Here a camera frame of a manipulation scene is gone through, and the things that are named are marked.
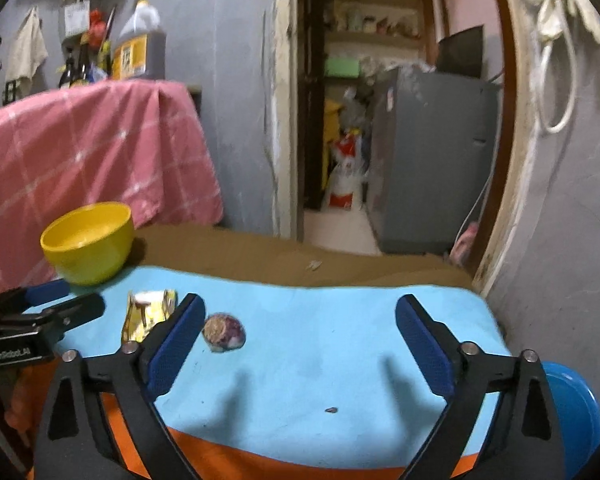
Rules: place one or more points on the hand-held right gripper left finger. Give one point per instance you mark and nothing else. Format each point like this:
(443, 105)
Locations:
(175, 345)

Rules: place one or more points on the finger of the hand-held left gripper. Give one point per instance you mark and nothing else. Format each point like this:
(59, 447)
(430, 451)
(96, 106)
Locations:
(45, 292)
(75, 312)

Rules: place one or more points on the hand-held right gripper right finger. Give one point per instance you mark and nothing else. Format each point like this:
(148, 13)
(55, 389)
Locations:
(425, 350)

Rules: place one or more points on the yellow foil wrapper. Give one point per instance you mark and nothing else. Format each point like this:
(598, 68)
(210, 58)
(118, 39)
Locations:
(142, 317)

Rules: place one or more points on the blue plastic basin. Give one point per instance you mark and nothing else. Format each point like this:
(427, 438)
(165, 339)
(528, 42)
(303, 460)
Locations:
(575, 410)

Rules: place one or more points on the yellow plastic bowl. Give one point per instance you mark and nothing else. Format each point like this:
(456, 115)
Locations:
(90, 255)

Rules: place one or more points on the small pink cloth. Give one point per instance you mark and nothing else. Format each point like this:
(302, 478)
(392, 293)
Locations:
(466, 242)

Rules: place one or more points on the printed blue and orange blanket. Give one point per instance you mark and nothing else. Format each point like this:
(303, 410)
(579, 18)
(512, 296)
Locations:
(305, 350)

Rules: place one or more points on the small white scrap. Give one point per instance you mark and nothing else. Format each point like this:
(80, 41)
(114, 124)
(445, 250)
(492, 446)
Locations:
(313, 265)

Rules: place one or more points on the pink checked cloth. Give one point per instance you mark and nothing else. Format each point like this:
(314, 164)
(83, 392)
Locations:
(105, 150)

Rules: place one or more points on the grey refrigerator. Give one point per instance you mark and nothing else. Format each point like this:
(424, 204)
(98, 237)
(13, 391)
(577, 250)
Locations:
(430, 160)

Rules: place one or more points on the dark sauce bottle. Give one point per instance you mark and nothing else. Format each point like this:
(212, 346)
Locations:
(83, 67)
(67, 72)

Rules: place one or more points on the yellow plastic container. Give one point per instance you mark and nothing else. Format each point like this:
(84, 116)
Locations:
(331, 130)

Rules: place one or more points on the white hanging towel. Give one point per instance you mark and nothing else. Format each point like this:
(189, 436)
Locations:
(25, 50)

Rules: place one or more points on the large cooking oil bottle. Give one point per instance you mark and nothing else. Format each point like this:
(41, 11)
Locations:
(140, 55)

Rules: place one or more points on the red kitchen tool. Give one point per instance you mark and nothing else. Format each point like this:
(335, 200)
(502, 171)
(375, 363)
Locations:
(96, 27)

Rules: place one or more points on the white paper note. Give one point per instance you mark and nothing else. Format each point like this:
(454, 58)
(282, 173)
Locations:
(76, 20)

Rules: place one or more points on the green box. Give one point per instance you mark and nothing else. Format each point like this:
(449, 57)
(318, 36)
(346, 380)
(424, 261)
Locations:
(342, 67)

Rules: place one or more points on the black flat panel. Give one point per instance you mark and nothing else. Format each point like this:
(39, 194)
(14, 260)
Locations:
(460, 52)

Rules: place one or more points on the wooden shelf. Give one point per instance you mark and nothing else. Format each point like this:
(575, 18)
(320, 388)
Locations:
(375, 35)

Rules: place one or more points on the white work glove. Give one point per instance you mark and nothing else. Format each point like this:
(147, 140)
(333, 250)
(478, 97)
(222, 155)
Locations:
(550, 15)
(587, 10)

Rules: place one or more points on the wooden door frame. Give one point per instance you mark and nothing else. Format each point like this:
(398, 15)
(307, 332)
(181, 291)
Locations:
(282, 110)

